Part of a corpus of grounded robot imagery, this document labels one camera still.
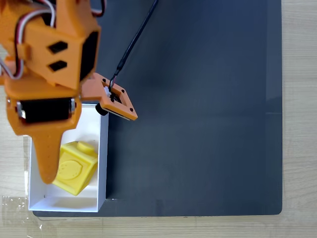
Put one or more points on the yellow toy block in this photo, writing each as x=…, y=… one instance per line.
x=74, y=168

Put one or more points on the white cardboard box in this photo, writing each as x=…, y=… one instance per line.
x=101, y=148

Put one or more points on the dark grey textured mat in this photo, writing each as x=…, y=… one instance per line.
x=198, y=111

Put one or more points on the orange camera mount with camera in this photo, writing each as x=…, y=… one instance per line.
x=116, y=99

